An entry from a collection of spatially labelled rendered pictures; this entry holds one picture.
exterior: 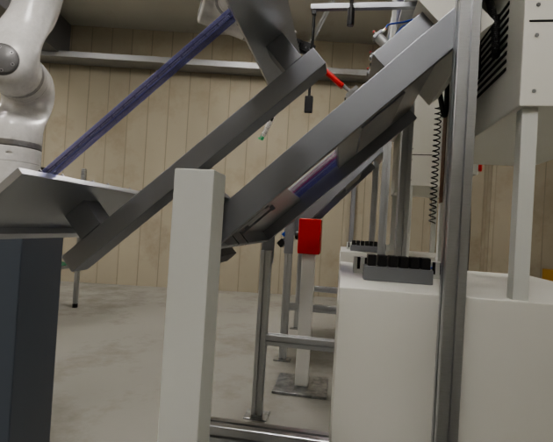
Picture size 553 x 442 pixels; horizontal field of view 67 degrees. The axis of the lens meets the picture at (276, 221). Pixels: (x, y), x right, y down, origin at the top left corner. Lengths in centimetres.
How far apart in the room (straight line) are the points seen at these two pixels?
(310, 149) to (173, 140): 393
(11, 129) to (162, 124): 375
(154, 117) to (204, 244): 431
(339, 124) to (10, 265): 78
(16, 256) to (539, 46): 117
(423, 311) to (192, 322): 48
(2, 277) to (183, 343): 57
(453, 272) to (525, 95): 38
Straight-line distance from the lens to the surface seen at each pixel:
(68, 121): 519
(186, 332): 62
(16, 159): 114
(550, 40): 103
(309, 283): 193
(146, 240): 475
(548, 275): 506
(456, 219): 86
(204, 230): 59
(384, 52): 99
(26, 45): 116
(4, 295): 110
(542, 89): 99
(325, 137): 89
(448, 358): 89
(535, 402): 100
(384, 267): 103
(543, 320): 97
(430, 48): 96
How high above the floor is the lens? 74
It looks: 1 degrees up
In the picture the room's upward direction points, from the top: 3 degrees clockwise
